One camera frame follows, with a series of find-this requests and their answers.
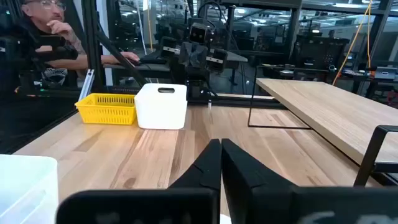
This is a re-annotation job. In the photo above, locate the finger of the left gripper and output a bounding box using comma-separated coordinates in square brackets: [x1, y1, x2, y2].
[193, 42, 208, 68]
[179, 41, 195, 67]

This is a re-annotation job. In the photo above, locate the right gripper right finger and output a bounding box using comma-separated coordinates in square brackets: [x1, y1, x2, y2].
[221, 138, 297, 224]

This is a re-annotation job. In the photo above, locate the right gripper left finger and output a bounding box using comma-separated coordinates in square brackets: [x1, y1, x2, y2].
[167, 138, 223, 191]

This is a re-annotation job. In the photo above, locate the yellow plastic basket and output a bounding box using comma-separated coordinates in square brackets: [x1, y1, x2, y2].
[74, 93, 137, 126]

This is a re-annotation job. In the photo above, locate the black keyboard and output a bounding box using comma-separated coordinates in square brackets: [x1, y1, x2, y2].
[139, 54, 169, 65]

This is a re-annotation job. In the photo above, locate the white plastic basket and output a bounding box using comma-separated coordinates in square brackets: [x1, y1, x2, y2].
[134, 82, 188, 131]
[0, 154, 60, 224]

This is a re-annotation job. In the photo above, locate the silver aluminium bar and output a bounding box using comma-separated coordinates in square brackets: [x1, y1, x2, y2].
[77, 68, 95, 102]

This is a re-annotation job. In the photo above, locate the black pegboard workstation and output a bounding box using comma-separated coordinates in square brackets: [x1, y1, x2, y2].
[293, 33, 351, 73]

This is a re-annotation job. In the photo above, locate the person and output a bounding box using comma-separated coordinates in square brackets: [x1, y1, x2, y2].
[0, 0, 141, 94]

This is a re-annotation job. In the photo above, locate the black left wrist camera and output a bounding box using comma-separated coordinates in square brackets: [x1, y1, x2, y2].
[188, 22, 209, 45]

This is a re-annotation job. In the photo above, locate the yellow cable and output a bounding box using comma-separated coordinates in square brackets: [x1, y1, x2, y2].
[331, 0, 373, 87]
[146, 0, 154, 54]

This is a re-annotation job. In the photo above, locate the white cable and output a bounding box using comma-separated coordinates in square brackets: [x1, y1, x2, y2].
[135, 0, 147, 57]

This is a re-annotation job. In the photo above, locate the wooden shelf black metal frame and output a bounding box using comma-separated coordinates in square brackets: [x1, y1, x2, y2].
[247, 63, 398, 187]

